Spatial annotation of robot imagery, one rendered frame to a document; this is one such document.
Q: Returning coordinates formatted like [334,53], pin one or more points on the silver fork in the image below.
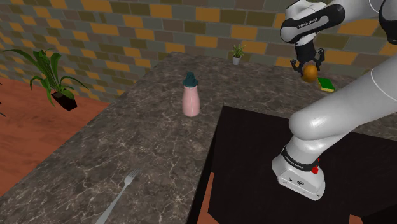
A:
[119,196]

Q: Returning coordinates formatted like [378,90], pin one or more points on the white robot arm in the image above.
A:
[347,108]

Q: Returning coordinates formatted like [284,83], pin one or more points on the green and yellow sponge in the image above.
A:
[326,84]

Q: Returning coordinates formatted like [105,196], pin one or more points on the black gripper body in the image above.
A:
[305,55]

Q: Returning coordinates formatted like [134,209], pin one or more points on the pink bottle with teal cap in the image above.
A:
[190,99]

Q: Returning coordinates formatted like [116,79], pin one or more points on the brown round fruit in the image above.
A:
[309,73]

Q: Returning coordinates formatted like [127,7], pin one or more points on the small plant in white pot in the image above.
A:
[237,54]

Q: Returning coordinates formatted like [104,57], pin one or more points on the dark robot stand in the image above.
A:
[260,173]

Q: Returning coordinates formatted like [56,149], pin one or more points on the large plant in black pot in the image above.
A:
[51,77]

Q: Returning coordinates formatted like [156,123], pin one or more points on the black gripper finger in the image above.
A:
[295,65]
[319,59]

